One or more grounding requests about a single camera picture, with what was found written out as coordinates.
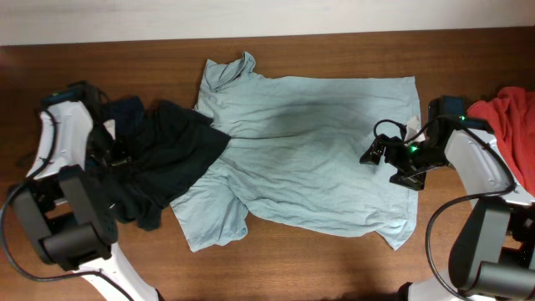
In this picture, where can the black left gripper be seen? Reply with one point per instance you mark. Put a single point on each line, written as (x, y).
(124, 159)

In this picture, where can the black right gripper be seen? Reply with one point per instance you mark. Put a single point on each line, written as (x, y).
(412, 180)

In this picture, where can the dark navy garment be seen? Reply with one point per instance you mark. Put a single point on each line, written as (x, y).
(172, 148)

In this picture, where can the light blue t-shirt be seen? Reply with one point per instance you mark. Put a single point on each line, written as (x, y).
(293, 156)

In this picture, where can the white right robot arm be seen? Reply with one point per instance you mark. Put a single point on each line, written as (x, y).
(493, 255)

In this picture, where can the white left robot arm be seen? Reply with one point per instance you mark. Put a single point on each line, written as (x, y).
(63, 210)

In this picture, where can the red garment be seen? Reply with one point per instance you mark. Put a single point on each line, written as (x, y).
(511, 116)

